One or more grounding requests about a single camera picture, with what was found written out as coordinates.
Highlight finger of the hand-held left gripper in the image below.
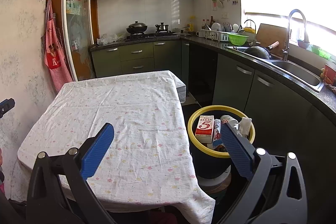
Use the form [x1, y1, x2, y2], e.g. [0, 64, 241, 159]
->
[0, 98, 15, 117]

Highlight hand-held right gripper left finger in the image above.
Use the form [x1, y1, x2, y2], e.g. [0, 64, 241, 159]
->
[26, 122, 117, 224]

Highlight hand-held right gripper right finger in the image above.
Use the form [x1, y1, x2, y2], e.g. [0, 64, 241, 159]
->
[220, 123, 308, 224]

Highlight blue and white foil wrapper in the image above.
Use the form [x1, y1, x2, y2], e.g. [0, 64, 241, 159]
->
[212, 119, 226, 149]

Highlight black bin with yellow rim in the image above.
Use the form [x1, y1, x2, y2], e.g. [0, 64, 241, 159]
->
[187, 105, 256, 179]

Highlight white cloth towel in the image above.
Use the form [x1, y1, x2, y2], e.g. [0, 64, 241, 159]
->
[236, 117, 252, 138]

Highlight red and white carton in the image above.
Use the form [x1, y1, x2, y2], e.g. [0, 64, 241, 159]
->
[195, 115, 215, 144]

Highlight white round stand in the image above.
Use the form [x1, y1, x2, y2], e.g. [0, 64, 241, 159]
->
[198, 165, 232, 199]

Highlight red checked apron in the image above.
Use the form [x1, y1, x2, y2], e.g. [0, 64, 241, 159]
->
[42, 0, 73, 93]

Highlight white box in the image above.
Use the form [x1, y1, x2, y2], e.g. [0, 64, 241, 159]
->
[176, 80, 187, 104]

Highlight steel sink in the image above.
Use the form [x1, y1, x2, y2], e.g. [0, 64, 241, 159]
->
[224, 46, 326, 93]

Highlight black frying pan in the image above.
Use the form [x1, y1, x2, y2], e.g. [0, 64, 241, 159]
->
[243, 42, 280, 60]

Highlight green base cabinets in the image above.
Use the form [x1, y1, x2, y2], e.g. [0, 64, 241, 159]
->
[91, 39, 336, 188]

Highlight frosted glass sliding door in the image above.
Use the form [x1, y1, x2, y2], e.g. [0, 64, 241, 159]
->
[62, 0, 99, 81]

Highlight green colander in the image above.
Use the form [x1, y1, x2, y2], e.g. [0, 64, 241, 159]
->
[227, 33, 250, 46]

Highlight white plastic bags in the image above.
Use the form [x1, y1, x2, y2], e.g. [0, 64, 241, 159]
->
[97, 33, 127, 45]

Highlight white dish rack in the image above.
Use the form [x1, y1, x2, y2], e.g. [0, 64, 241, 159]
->
[201, 28, 237, 42]

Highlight red box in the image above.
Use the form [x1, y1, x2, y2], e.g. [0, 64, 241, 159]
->
[322, 64, 336, 88]

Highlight wooden cutting board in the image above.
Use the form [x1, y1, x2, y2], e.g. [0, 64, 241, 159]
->
[255, 23, 288, 52]

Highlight yellow basket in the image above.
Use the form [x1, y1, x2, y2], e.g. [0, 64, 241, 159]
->
[244, 19, 257, 34]

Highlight steel faucet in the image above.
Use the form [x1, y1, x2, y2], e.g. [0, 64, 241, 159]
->
[282, 9, 310, 61]

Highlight white dishes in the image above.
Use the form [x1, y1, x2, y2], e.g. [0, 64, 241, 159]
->
[211, 22, 233, 33]

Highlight black gas stove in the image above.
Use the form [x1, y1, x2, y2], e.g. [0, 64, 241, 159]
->
[125, 32, 181, 41]

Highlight black wok with lid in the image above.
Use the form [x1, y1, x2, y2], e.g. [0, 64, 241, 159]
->
[126, 21, 148, 35]

